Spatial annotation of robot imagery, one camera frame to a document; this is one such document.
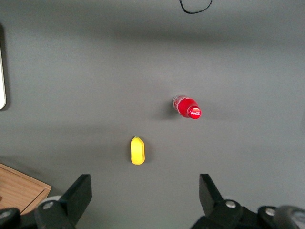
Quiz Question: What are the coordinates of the long black looped cable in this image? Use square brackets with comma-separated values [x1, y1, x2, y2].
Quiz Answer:
[178, 0, 214, 14]

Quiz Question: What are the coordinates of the white rectangular tray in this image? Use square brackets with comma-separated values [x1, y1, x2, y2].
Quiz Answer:
[0, 23, 7, 111]

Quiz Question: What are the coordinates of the yellow lemon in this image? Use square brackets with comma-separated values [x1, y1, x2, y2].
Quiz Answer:
[130, 136, 146, 166]

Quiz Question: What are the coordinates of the red cola bottle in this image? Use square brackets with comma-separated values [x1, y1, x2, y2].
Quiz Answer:
[172, 94, 203, 121]

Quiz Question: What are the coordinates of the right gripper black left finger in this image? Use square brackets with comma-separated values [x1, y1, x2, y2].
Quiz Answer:
[34, 174, 93, 229]

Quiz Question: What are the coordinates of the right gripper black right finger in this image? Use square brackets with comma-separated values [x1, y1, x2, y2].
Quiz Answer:
[190, 173, 245, 229]

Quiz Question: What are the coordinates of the wooden drawer cabinet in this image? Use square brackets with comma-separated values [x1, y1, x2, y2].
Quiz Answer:
[0, 163, 52, 215]

